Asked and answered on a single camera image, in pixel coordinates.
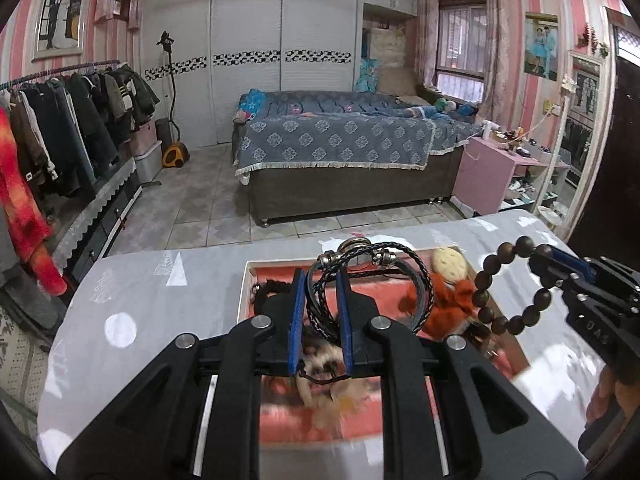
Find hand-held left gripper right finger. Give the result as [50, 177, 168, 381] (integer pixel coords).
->
[336, 271, 588, 480]

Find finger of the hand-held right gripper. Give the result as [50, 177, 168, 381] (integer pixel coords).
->
[530, 244, 597, 282]
[529, 259, 595, 302]

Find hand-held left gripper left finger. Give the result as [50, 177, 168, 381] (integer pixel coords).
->
[55, 267, 307, 480]

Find black braided bracelet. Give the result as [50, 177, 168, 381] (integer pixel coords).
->
[305, 241, 435, 346]

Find wooden bead bracelet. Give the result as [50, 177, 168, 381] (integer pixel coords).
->
[472, 235, 553, 337]

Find white box with brick lining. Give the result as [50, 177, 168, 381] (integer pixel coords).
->
[235, 247, 532, 448]

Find person's right hand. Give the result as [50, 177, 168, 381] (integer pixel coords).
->
[585, 366, 628, 428]

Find black scrunchie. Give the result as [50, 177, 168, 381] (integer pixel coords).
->
[250, 277, 296, 318]

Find orange plush accessory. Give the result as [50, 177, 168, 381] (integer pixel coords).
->
[397, 277, 478, 338]

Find yellow pineapple plush clip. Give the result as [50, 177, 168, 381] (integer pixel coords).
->
[431, 246, 468, 286]

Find dark wooden door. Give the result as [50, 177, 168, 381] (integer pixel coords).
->
[570, 7, 640, 256]

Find pink cabinet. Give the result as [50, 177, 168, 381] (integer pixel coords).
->
[452, 137, 546, 218]

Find brown bed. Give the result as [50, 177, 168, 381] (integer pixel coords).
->
[231, 89, 483, 226]

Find white framed standing mirror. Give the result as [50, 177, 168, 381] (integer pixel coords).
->
[532, 50, 618, 241]

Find blue patterned bedspread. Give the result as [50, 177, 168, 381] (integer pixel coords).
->
[234, 112, 436, 186]

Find plush toys on windowsill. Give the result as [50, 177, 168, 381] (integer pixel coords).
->
[432, 97, 481, 118]

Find yellow garment steamer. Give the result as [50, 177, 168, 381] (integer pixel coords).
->
[156, 31, 191, 168]

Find plastic storage box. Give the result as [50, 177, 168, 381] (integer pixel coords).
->
[131, 122, 163, 183]

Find blue clothes pile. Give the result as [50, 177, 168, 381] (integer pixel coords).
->
[236, 89, 266, 123]

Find pink curtain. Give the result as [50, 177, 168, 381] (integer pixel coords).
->
[482, 0, 511, 126]
[416, 0, 441, 88]

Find low cabinet with lace cover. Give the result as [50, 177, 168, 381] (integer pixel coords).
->
[52, 157, 143, 281]

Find blue hanging fabric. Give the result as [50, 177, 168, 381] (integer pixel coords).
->
[356, 57, 381, 93]

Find barred window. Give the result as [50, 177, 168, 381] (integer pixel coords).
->
[435, 0, 487, 93]

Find orange red fuzzy coat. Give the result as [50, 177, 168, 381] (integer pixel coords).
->
[0, 107, 68, 296]

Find white sliding wardrobe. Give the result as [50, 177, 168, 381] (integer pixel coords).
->
[142, 0, 421, 148]

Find row of hanging clothes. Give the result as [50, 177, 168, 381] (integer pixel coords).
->
[0, 62, 161, 311]

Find beige fluffy keychain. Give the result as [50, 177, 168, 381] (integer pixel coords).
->
[295, 337, 373, 431]

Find couple wall poster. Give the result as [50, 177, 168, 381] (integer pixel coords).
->
[524, 11, 560, 82]

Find clothes rack rail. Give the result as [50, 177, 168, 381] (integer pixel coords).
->
[0, 60, 123, 91]

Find framed wedding wall poster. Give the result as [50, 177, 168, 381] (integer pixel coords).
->
[32, 0, 91, 61]

